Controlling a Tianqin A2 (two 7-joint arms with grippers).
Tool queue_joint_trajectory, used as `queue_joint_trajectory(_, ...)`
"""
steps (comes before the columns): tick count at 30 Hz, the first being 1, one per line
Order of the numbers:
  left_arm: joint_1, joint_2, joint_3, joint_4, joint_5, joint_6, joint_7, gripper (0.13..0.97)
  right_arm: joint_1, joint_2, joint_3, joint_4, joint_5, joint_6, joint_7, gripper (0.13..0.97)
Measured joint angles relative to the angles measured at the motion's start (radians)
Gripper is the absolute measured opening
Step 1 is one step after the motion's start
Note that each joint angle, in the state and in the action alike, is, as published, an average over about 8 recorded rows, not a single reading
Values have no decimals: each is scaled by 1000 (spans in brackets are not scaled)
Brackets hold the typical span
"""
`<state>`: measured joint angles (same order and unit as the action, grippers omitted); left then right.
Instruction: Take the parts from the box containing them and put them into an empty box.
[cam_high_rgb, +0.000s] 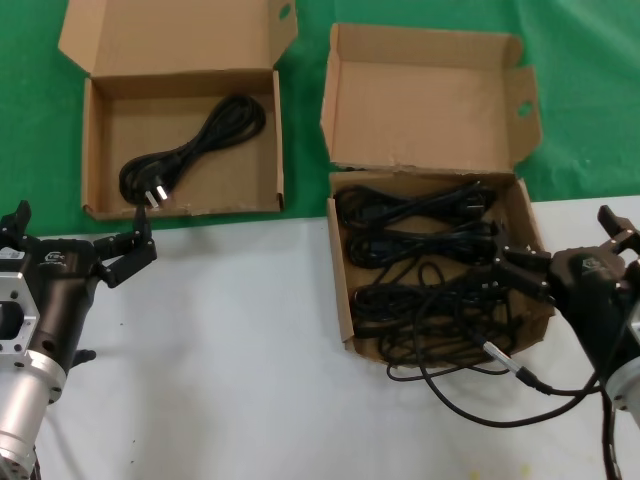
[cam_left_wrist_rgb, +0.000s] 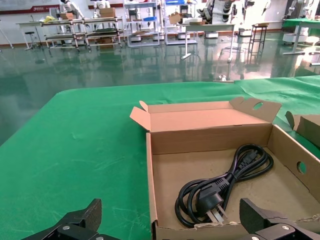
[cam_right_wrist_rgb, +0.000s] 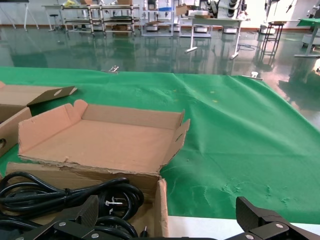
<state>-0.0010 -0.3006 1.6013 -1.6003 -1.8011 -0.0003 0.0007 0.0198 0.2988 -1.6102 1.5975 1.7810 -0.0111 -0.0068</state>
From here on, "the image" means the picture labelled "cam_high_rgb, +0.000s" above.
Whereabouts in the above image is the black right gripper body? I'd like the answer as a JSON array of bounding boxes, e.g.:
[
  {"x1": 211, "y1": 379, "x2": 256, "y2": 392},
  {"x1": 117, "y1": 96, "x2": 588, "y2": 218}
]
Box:
[{"x1": 546, "y1": 246, "x2": 640, "y2": 384}]

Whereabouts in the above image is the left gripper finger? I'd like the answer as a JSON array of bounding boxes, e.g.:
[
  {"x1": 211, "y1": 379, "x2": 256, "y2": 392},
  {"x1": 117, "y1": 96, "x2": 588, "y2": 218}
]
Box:
[
  {"x1": 0, "y1": 200, "x2": 39, "y2": 252},
  {"x1": 94, "y1": 205, "x2": 159, "y2": 289}
]

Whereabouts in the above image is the dark left arm cable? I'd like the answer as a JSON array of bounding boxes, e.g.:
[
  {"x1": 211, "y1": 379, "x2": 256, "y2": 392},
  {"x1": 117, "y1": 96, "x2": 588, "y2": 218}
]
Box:
[{"x1": 26, "y1": 438, "x2": 45, "y2": 480}]

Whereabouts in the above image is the thin cable with silver connector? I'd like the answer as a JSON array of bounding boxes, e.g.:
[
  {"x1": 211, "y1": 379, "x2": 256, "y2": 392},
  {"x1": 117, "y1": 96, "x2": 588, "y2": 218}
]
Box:
[{"x1": 387, "y1": 268, "x2": 609, "y2": 430}]

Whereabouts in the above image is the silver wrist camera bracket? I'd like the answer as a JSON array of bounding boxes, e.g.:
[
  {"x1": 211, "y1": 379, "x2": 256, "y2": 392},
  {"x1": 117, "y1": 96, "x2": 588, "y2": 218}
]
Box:
[{"x1": 0, "y1": 247, "x2": 41, "y2": 374}]

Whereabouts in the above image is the white table cloth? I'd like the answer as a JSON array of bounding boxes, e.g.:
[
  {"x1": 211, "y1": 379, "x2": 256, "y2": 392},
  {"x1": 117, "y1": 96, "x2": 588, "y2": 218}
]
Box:
[{"x1": 0, "y1": 199, "x2": 640, "y2": 480}]

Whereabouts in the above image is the green table cloth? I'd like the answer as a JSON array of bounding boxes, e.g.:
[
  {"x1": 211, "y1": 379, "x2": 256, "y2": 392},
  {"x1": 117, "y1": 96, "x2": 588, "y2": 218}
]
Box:
[{"x1": 0, "y1": 0, "x2": 640, "y2": 236}]

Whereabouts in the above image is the torn open cardboard box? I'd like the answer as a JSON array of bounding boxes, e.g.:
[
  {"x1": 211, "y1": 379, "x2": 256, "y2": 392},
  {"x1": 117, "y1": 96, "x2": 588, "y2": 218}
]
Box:
[{"x1": 319, "y1": 22, "x2": 557, "y2": 362}]

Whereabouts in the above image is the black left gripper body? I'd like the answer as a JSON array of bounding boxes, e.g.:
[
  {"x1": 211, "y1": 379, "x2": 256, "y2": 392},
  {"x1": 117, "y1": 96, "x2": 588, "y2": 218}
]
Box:
[{"x1": 27, "y1": 238, "x2": 104, "y2": 372}]

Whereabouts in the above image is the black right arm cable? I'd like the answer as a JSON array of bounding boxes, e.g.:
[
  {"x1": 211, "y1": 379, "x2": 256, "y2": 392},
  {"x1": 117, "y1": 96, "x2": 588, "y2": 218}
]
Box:
[{"x1": 597, "y1": 387, "x2": 629, "y2": 480}]

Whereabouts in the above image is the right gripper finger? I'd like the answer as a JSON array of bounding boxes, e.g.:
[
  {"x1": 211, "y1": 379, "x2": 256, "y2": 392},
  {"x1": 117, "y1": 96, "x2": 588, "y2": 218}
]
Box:
[
  {"x1": 491, "y1": 226, "x2": 554, "y2": 302},
  {"x1": 597, "y1": 204, "x2": 640, "y2": 259}
]

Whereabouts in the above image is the tangled black power cord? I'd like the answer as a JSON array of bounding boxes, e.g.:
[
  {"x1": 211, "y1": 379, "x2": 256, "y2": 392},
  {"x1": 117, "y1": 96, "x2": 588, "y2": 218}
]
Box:
[
  {"x1": 352, "y1": 263, "x2": 526, "y2": 342},
  {"x1": 377, "y1": 324, "x2": 524, "y2": 369}
]

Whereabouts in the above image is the black power cord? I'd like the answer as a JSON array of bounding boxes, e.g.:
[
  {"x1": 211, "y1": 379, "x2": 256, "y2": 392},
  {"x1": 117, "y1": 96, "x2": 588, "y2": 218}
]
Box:
[
  {"x1": 347, "y1": 219, "x2": 506, "y2": 269},
  {"x1": 333, "y1": 180, "x2": 500, "y2": 227},
  {"x1": 377, "y1": 324, "x2": 524, "y2": 369},
  {"x1": 352, "y1": 263, "x2": 526, "y2": 342},
  {"x1": 118, "y1": 93, "x2": 267, "y2": 209}
]

